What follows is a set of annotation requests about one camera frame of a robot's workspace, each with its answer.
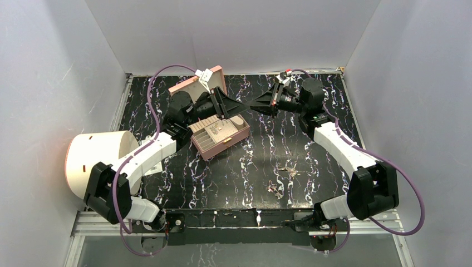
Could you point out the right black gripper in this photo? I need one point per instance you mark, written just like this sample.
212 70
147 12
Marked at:
268 103

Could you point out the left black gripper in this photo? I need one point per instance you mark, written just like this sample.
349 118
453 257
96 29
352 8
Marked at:
224 107

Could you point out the pink jewelry box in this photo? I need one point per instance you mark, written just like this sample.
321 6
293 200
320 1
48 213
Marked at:
212 135

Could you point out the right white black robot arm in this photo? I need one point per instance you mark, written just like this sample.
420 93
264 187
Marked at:
373 185

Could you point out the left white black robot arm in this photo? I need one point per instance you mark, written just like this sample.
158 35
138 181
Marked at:
108 190

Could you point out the gold pendant jewelry cluster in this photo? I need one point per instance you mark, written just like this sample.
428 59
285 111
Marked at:
273 188

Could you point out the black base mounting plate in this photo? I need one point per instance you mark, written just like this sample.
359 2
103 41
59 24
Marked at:
299 227

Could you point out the white cylindrical bucket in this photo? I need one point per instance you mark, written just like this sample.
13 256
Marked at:
87 149

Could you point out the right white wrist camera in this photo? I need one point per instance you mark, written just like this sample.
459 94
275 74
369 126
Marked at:
285 77

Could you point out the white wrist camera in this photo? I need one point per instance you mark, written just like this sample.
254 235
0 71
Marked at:
285 77
204 78

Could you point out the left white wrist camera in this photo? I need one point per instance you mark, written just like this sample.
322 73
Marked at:
204 78

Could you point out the aluminium frame rail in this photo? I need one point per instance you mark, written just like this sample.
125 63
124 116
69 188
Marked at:
95 242

